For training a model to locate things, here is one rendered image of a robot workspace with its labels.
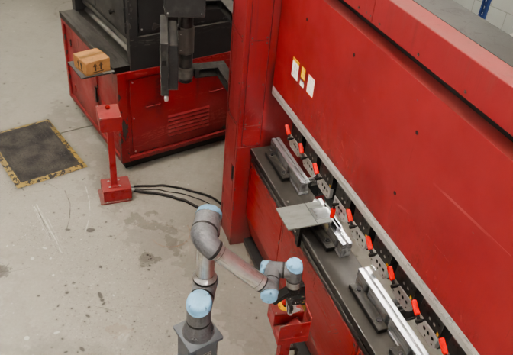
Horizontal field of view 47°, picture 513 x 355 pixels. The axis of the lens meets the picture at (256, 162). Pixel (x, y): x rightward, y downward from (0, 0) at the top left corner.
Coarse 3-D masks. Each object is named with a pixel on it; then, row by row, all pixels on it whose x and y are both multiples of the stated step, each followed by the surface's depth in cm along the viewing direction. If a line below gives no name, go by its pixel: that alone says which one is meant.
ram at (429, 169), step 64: (320, 0) 292; (320, 64) 302; (384, 64) 246; (320, 128) 313; (384, 128) 253; (448, 128) 212; (384, 192) 260; (448, 192) 217; (512, 192) 186; (448, 256) 223; (512, 256) 190; (512, 320) 195
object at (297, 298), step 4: (304, 284) 275; (300, 288) 273; (304, 288) 275; (296, 292) 276; (300, 292) 276; (304, 292) 277; (292, 296) 277; (296, 296) 277; (300, 296) 277; (304, 296) 277; (288, 300) 277; (292, 300) 276; (296, 300) 276; (300, 300) 276; (288, 304) 279; (292, 304) 277; (296, 304) 279; (300, 304) 280; (304, 304) 279
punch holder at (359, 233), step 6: (354, 216) 290; (360, 216) 284; (354, 222) 291; (360, 222) 285; (366, 222) 279; (354, 228) 291; (360, 228) 285; (366, 228) 280; (372, 228) 277; (354, 234) 292; (360, 234) 286; (366, 234) 280; (372, 234) 280; (360, 240) 286; (372, 240) 283; (360, 246) 287; (366, 246) 284
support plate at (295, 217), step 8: (280, 208) 325; (288, 208) 325; (296, 208) 326; (304, 208) 326; (312, 208) 327; (280, 216) 320; (288, 216) 320; (296, 216) 320; (304, 216) 321; (312, 216) 322; (288, 224) 314; (296, 224) 315; (304, 224) 315; (312, 224) 316
